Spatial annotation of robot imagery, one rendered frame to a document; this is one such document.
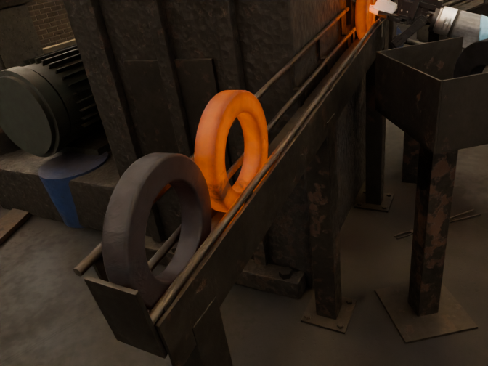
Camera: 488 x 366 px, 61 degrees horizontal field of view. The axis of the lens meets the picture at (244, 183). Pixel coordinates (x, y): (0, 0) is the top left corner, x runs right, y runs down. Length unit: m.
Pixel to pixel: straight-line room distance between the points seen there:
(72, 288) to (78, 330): 0.22
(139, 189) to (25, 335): 1.16
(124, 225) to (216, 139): 0.19
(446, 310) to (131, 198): 1.06
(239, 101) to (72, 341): 1.03
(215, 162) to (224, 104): 0.08
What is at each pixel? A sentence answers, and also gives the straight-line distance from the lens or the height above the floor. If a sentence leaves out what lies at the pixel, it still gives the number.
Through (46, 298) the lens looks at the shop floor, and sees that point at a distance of 1.66.
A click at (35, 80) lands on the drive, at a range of 1.84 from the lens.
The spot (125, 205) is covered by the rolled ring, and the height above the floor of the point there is 0.75.
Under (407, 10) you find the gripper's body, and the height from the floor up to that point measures 0.74.
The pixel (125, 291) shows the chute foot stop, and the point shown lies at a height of 0.67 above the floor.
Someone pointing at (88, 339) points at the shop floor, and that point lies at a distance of 1.43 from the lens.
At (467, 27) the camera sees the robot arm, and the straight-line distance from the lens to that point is 1.38.
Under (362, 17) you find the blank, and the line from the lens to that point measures 1.37.
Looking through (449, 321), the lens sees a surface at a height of 0.01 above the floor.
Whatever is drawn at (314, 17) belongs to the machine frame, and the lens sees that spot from 1.14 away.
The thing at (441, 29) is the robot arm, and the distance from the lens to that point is 1.39.
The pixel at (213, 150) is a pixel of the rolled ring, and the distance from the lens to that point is 0.55.
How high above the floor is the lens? 0.95
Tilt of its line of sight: 29 degrees down
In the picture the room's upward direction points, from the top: 9 degrees counter-clockwise
